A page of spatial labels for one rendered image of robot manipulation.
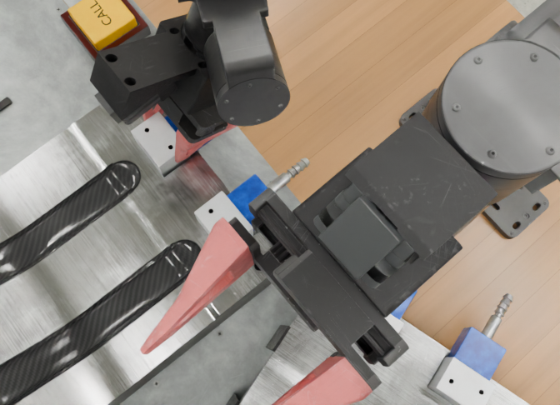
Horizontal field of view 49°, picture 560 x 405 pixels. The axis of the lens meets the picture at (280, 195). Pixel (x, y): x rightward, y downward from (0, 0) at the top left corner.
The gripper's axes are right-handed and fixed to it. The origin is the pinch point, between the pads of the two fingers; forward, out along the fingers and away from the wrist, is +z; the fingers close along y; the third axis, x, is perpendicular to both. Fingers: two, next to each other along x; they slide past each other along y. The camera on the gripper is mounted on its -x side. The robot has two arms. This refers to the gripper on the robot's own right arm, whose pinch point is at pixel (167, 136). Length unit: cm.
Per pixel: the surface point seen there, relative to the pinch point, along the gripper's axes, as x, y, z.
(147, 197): -3.8, 3.4, 4.3
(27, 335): -19.1, 7.7, 12.1
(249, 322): 1.1, 19.7, 11.9
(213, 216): -1.8, 10.0, 0.0
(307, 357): 0.4, 26.5, 6.0
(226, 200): -0.1, 9.4, -1.0
